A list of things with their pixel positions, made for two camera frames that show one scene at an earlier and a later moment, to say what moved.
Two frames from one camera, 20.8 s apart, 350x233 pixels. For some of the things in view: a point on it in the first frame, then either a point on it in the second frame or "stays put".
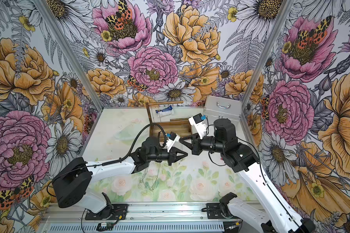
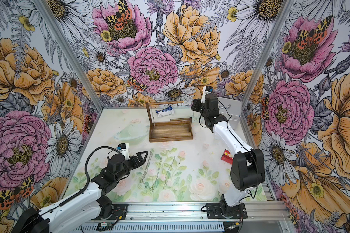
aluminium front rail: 141,214 stays put
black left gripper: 173,157 to 141,161
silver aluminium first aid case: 216,108 stays put
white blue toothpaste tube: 165,111 stays put
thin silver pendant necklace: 152,188 stays put
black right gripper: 196,146 to 195,103
